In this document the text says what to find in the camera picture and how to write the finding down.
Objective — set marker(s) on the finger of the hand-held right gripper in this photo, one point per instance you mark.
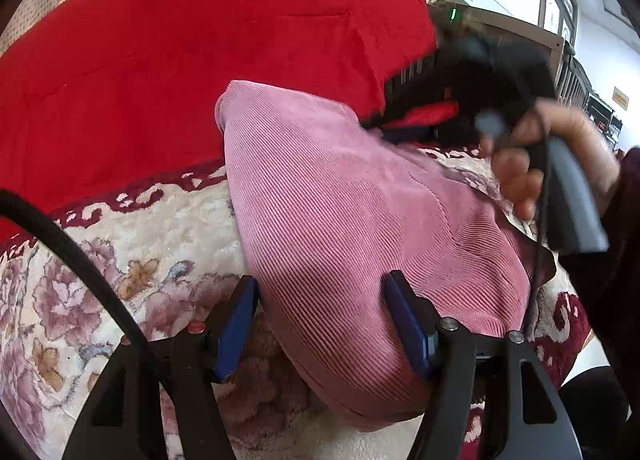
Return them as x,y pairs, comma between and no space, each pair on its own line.
405,133

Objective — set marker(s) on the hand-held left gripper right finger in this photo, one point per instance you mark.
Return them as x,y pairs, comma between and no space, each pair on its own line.
407,332

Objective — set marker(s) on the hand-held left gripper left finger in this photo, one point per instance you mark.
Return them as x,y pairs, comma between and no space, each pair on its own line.
235,335

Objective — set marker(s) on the person's right forearm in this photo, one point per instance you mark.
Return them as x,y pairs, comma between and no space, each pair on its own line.
620,265

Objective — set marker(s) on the person's right hand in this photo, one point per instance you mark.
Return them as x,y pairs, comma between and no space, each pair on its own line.
520,185

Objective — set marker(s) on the wooden headboard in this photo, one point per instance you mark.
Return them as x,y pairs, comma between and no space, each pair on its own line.
525,32

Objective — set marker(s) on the dark shelf unit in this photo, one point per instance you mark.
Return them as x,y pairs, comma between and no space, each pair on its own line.
602,119

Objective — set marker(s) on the floral plush blanket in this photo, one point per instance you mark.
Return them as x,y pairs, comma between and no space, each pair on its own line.
125,240

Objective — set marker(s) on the person's dark trousers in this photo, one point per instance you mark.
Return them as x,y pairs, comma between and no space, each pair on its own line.
595,415

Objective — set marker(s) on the red quilt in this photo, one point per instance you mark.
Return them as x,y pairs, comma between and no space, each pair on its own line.
200,49

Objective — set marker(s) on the wooden slatted rail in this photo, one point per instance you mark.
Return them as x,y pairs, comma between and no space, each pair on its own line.
572,79

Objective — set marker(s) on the yellow wall sign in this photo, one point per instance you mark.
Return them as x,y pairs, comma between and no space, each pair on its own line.
620,98

